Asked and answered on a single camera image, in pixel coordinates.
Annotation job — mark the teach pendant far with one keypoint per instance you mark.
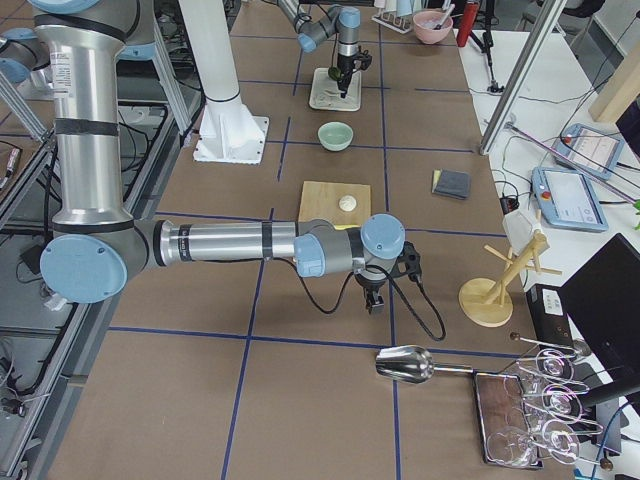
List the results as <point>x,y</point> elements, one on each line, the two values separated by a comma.
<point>593,149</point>

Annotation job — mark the black monitor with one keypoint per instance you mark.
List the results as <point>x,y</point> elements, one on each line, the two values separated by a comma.
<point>602,300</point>

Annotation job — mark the black tripod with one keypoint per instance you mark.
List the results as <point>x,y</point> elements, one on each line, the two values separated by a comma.
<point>485,43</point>

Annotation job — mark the white steamed bun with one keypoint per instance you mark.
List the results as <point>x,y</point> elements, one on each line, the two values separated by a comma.
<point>347,203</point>

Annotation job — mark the metal scoop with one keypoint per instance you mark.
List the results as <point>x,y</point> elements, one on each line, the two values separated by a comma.
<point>413,364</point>

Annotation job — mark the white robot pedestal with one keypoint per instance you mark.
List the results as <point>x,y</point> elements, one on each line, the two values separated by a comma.
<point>228,132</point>

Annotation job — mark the aluminium frame post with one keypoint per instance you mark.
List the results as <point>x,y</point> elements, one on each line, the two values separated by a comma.
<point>543,26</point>

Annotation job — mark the mint green bowl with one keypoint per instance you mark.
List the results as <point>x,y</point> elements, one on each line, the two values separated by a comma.
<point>335,136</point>

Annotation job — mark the green avocado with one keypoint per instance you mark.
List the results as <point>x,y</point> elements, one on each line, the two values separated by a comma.
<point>334,73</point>

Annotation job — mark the white rectangular bear tray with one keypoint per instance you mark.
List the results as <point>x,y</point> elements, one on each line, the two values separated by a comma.
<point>319,101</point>

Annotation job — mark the teach pendant near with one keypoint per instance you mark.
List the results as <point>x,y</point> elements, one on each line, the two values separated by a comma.
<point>567,200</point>

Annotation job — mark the red bottle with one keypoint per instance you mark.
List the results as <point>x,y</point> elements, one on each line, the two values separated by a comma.
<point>466,23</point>

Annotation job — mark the grey yellow sponge cloth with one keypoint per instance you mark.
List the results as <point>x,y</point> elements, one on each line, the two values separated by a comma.
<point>450,183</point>

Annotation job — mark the teach pendant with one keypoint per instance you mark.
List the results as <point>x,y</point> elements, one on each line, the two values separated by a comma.
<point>567,200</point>
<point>593,149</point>

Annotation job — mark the white wire cup rack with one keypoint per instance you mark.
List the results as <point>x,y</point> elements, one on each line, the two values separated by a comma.
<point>394,14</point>

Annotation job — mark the dark tray with glasses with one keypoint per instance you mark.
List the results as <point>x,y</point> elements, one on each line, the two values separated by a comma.
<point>531,411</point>

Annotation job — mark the wooden cutting board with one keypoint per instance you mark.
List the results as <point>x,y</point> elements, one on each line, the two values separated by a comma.
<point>320,200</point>

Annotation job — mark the wooden mug tree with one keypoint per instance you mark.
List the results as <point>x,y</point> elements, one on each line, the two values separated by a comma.
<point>486,301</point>

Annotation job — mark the pink mixing bowl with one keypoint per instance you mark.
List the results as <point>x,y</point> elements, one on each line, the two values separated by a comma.
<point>430,27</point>

